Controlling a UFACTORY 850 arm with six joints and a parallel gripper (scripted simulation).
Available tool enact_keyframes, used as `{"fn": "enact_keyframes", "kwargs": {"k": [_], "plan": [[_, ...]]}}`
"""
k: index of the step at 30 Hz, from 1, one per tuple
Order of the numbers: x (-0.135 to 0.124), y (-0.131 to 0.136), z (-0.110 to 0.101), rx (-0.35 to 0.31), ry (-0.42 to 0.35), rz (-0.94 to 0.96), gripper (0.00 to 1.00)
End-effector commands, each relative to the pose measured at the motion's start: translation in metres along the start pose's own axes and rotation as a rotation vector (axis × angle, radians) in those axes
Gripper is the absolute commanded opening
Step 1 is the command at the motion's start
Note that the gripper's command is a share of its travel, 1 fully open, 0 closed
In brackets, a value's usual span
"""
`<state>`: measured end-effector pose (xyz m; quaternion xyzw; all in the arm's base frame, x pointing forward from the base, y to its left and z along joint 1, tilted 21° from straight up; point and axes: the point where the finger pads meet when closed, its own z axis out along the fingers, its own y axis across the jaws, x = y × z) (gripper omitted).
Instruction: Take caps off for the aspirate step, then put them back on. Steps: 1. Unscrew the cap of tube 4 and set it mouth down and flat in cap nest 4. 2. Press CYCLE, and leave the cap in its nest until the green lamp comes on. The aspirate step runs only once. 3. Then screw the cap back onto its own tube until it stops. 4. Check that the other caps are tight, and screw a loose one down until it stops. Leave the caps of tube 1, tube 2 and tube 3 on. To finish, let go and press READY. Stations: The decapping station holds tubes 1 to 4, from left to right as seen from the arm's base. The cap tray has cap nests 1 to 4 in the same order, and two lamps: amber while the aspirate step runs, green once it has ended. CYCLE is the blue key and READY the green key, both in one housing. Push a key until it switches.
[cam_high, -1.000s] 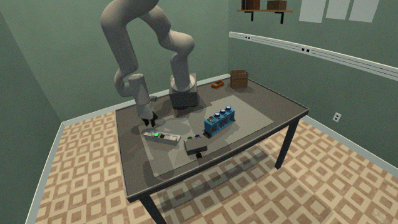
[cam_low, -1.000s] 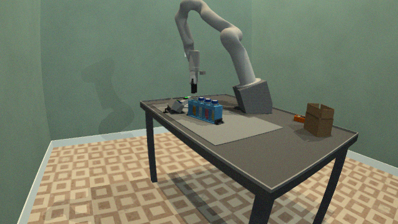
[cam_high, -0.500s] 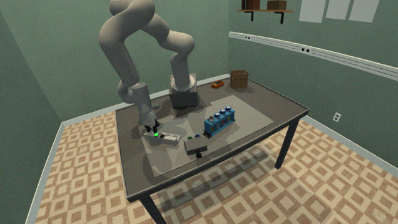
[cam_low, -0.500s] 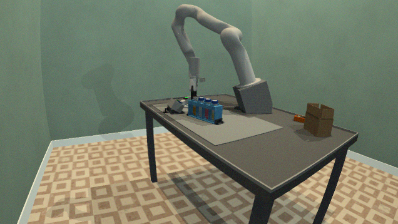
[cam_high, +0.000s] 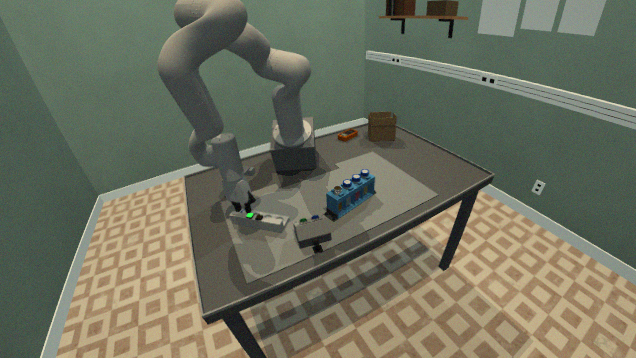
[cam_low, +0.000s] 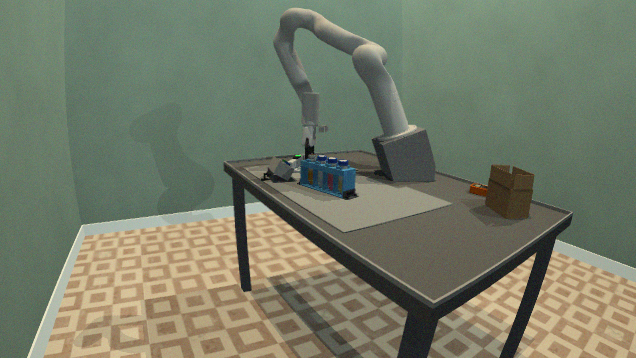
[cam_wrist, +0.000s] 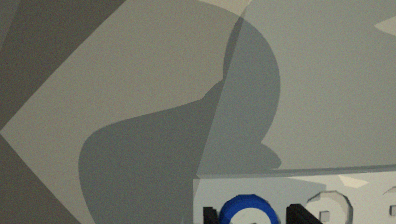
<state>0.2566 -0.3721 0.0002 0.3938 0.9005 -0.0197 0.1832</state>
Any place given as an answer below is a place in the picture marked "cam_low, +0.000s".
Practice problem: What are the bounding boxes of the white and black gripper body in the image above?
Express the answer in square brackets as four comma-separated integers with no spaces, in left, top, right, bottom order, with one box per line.
[302,125,316,147]

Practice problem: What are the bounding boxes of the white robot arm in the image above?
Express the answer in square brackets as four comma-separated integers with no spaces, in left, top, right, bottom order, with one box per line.
[273,8,417,141]

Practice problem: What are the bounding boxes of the small brown cardboard box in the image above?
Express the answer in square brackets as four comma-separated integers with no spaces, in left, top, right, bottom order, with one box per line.
[485,164,535,219]

